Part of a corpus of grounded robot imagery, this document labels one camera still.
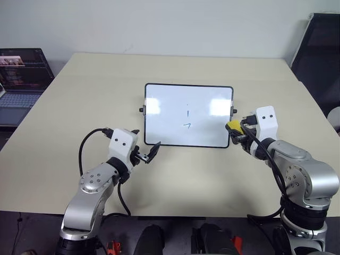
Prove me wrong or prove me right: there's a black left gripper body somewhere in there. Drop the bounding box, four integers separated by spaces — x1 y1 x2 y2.
129 144 148 167

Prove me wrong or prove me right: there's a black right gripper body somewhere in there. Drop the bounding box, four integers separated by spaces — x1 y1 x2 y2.
240 113 259 146

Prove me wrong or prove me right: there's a yellow whiteboard eraser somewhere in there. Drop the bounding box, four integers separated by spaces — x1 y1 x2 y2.
225 120 244 137

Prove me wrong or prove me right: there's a black framed small whiteboard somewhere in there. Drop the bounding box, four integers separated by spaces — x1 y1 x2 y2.
138 83 238 149

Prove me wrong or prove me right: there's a grey rounded object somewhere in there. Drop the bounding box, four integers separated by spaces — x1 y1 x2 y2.
327 105 340 134

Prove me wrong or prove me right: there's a dark rounded shape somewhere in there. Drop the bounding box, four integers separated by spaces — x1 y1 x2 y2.
191 223 236 255
133 224 166 255

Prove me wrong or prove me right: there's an orange and black tool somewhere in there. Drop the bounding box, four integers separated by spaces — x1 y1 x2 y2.
106 233 122 255

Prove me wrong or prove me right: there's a black mesh chair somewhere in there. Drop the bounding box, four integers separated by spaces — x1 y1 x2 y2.
289 12 340 133

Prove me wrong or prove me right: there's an orange plastic piece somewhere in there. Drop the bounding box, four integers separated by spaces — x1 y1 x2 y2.
230 235 244 255

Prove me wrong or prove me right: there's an open grey laptop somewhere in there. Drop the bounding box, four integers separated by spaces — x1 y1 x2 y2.
0 48 55 127

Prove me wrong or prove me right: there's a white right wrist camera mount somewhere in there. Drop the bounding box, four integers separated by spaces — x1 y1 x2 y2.
254 105 278 142

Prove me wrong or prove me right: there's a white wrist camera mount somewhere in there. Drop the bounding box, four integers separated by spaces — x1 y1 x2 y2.
108 128 139 175
254 105 278 142

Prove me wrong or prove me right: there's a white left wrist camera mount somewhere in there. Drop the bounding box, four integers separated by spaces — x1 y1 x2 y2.
108 128 139 175

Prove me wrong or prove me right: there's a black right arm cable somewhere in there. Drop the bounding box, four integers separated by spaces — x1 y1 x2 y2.
240 123 289 221

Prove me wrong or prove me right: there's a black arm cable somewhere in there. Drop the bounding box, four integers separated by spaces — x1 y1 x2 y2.
240 123 289 221
78 127 132 217

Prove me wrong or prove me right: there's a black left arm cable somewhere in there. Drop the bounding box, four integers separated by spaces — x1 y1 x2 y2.
78 127 132 217

